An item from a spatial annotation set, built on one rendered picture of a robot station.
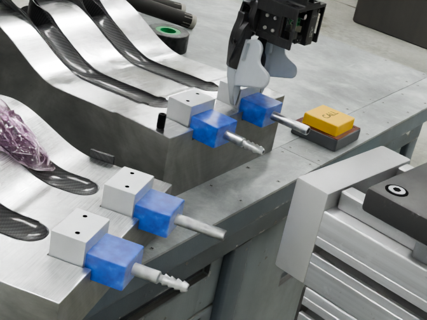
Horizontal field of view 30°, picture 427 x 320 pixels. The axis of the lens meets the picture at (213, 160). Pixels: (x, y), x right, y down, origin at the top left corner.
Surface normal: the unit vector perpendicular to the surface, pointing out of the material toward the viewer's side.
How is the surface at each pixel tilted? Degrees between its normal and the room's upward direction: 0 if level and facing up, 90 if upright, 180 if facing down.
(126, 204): 90
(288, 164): 0
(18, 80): 90
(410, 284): 90
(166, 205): 0
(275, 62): 100
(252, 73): 79
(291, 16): 90
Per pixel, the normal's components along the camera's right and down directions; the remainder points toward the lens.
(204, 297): 0.79, 0.40
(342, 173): 0.18, -0.88
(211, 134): -0.59, 0.26
